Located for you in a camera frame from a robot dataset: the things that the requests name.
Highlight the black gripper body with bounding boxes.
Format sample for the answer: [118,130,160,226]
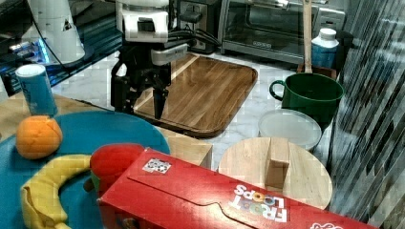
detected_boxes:
[119,44,171,92]

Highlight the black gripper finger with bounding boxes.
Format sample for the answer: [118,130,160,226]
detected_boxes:
[111,61,134,114]
[153,82,169,119]

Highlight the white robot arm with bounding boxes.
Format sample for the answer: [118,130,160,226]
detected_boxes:
[111,0,188,119]

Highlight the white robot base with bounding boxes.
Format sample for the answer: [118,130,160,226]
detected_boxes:
[22,0,85,65]

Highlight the wooden cutting board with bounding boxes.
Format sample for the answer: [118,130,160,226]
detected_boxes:
[135,54,258,138]

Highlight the blue round plate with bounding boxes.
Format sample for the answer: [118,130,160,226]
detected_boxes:
[0,111,170,229]

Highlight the black power outlet box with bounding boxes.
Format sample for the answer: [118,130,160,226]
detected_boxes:
[176,0,221,38]

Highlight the plush red apple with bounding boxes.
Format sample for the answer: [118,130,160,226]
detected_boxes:
[83,143,145,197]

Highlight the blue cylindrical can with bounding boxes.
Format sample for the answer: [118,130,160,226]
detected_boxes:
[15,64,57,116]

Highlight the plush orange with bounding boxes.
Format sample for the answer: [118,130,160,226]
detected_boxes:
[15,115,63,159]

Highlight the red Froot Loops box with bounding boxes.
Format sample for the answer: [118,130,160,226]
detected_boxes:
[98,150,376,229]

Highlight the silver toaster oven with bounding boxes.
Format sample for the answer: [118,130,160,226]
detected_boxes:
[218,0,347,65]

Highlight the clear plastic lid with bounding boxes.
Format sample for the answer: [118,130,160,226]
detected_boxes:
[258,109,322,151]

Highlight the plush banana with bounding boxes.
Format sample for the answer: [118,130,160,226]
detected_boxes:
[20,155,91,229]

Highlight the round wooden lid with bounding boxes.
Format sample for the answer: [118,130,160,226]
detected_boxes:
[218,137,332,209]

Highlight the green pot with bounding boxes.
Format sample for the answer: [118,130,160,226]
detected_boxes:
[268,73,345,132]

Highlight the blue white bottle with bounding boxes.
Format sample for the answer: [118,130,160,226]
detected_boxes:
[311,28,339,69]

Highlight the wooden spoon handle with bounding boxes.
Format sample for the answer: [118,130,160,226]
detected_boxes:
[303,0,312,73]

